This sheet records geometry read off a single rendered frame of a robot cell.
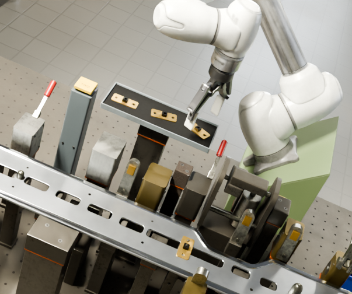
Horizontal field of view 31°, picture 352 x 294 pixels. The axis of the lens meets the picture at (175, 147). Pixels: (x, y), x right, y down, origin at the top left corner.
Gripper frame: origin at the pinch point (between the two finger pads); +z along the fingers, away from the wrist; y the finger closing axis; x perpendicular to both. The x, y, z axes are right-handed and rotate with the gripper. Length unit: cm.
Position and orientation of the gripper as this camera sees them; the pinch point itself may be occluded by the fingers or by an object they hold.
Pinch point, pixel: (202, 117)
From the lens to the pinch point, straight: 201.5
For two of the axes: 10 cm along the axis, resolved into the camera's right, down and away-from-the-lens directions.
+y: -6.3, 3.5, -7.0
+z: -2.9, 7.3, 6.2
